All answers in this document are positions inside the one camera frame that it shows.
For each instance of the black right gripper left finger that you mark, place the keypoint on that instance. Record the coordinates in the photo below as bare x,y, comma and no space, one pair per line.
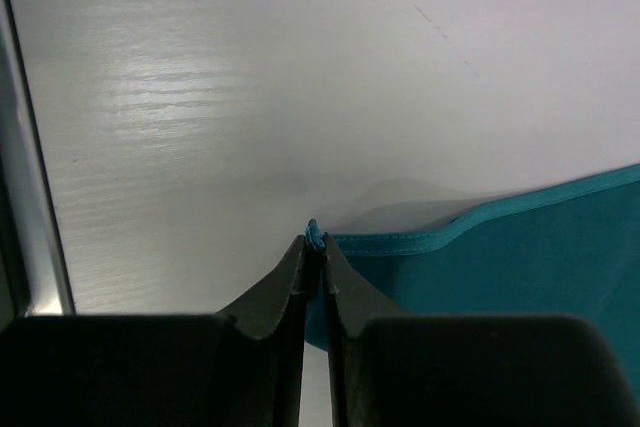
241,366

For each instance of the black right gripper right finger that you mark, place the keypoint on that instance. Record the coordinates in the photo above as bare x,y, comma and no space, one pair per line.
391,368

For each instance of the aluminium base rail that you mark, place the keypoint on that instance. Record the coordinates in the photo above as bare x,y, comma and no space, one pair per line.
34,278

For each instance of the teal satin napkin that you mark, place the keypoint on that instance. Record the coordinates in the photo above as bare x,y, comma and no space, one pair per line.
568,249

